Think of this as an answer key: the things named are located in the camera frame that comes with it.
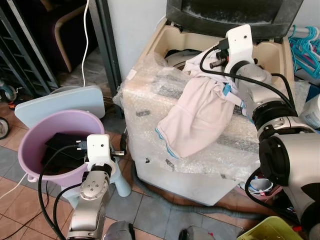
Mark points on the yellow-green plastic basket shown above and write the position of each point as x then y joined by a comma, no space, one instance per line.
270,230

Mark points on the dark clothes pile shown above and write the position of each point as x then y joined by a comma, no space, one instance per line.
62,150

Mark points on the black small wheel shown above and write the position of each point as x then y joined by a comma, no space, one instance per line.
3,129

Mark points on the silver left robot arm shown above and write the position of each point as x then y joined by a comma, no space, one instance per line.
90,200

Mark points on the grey robot left foot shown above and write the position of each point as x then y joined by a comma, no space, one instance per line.
119,231

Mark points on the grey robot right foot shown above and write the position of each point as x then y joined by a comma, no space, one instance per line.
196,234

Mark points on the beige top-load washing machine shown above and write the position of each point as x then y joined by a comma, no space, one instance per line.
165,170

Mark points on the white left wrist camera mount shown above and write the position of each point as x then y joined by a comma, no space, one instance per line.
99,148

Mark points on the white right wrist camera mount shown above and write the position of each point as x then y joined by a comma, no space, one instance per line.
239,42

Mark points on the teal plastic hangers bunch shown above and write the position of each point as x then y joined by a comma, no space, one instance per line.
305,50

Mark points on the grey robot foot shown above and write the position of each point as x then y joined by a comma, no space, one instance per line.
196,234
119,231

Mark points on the pale pink garment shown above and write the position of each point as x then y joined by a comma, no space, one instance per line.
197,115

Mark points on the light blue plastic stool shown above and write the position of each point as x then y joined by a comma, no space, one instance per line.
55,102

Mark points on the wooden chair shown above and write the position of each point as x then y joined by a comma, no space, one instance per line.
62,30

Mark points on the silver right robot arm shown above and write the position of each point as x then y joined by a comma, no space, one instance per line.
290,155

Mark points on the dark grey washer lid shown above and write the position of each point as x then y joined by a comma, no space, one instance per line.
235,15

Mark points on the purple plastic bucket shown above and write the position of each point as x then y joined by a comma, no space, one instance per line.
35,145

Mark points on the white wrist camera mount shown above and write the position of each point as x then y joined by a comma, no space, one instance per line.
99,148
239,42

